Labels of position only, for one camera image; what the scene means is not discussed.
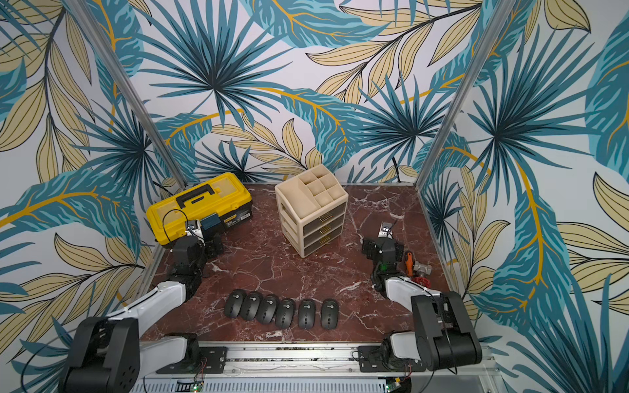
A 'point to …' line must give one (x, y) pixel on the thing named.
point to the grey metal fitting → (417, 266)
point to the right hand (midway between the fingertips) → (384, 238)
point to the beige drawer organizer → (311, 209)
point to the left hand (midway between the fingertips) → (206, 238)
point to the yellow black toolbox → (224, 196)
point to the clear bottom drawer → (322, 243)
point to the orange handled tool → (409, 265)
